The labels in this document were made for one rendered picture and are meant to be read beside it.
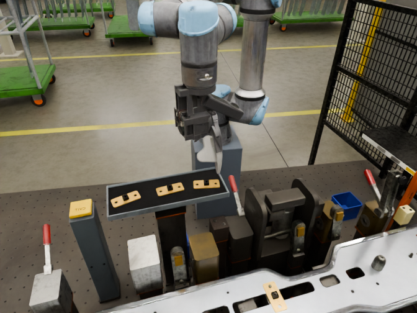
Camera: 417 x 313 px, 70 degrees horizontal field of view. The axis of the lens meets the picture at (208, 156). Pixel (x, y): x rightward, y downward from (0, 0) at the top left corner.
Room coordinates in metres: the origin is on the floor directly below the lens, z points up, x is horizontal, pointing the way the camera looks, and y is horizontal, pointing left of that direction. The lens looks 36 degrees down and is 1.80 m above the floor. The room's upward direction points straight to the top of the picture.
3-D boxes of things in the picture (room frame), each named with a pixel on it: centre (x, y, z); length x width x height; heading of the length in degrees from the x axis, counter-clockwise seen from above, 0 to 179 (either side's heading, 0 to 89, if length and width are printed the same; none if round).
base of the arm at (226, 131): (1.11, -0.03, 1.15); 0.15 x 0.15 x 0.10
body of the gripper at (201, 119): (0.61, 0.03, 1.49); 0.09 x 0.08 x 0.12; 113
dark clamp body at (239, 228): (0.64, -0.09, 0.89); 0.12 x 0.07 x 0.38; 16
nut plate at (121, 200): (0.66, 0.25, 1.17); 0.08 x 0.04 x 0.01; 121
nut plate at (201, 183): (0.73, 0.01, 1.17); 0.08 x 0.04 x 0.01; 95
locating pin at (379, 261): (0.54, -0.51, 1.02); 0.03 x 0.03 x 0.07
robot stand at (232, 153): (1.11, -0.03, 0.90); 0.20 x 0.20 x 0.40; 8
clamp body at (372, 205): (0.74, -0.58, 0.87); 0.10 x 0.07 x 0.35; 16
